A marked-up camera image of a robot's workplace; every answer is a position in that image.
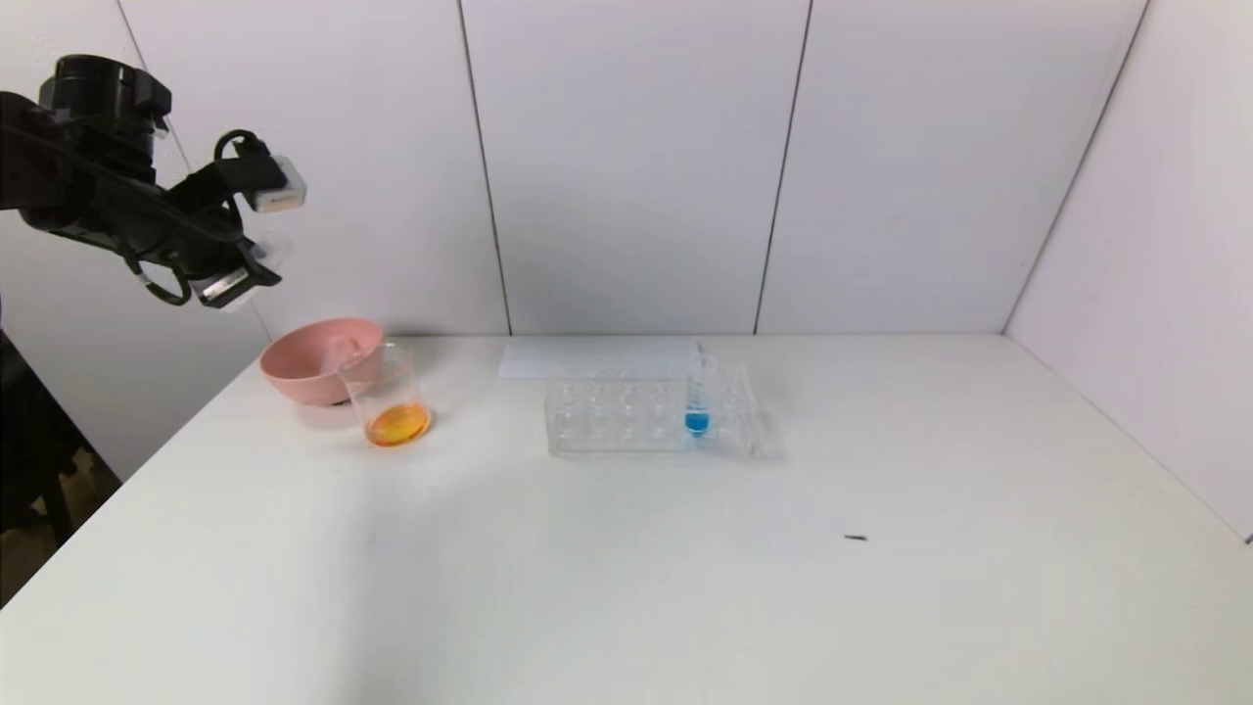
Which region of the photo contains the white paper sheet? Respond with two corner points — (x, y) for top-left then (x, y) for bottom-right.
(497, 339), (705, 382)

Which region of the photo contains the test tube with yellow liquid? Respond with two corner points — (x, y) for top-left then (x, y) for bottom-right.
(220, 232), (295, 314)

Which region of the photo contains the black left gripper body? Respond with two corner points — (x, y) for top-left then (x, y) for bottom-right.
(162, 205), (272, 309)

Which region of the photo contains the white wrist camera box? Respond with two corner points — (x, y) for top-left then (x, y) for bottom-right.
(245, 157), (307, 214)

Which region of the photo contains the clear plastic beaker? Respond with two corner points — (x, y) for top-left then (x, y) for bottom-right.
(338, 343), (434, 449)

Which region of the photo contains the test tube with blue liquid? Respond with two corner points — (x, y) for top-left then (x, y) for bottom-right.
(682, 351), (713, 440)

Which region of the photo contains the clear plastic test tube rack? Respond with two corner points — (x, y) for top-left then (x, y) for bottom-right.
(545, 362), (758, 460)

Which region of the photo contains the pink bowl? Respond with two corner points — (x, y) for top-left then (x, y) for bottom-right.
(258, 317), (387, 408)

